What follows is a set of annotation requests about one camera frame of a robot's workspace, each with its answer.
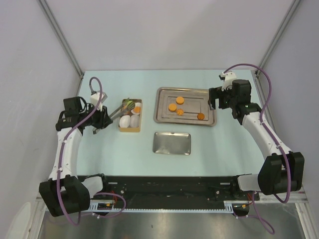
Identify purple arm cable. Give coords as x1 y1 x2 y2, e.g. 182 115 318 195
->
47 76 127 226
223 63 291 236

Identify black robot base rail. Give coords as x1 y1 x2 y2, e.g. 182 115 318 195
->
94 176 259 210

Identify green sandwich cookie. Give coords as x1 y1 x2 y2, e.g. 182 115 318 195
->
125 100 135 111

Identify aluminium frame post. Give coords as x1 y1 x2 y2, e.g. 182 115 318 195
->
37 0 84 79
259 0 304 69

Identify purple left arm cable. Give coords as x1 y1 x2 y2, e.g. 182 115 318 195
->
47 76 127 226

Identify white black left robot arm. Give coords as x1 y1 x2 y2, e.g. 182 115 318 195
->
39 92 113 217

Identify white slotted cable duct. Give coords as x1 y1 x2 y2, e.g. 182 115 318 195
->
88 201 236 214

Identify gold cookie tin box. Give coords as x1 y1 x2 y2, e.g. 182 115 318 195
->
118 99 143 133

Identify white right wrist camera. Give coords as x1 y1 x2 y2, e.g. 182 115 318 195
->
219 71 237 91

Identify orange swirl flower cookie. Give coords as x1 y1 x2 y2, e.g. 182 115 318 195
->
176 109 184 116

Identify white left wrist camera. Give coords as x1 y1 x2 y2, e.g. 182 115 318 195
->
90 92 108 111

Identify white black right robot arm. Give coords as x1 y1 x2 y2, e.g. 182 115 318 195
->
208 79 305 200

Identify large steel baking tray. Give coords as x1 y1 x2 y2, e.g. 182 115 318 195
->
154 87 217 126

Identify aluminium frame post right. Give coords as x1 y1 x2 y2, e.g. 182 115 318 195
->
259 0 304 69

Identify aluminium frame post left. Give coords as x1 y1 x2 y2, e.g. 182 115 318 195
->
37 0 84 79

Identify small steel tin lid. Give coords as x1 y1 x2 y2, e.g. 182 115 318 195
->
153 132 191 155

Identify steel tongs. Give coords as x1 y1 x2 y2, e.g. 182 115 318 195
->
92 99 137 135

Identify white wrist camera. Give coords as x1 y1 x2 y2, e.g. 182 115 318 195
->
219 71 237 91
90 92 108 111

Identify orange chocolate chip cookie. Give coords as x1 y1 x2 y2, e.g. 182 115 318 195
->
197 113 205 120

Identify white paper cupcake liner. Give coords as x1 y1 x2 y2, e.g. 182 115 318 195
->
130 115 140 128
119 115 131 128
131 102 142 115

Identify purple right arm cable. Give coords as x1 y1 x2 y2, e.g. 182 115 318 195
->
223 63 291 236

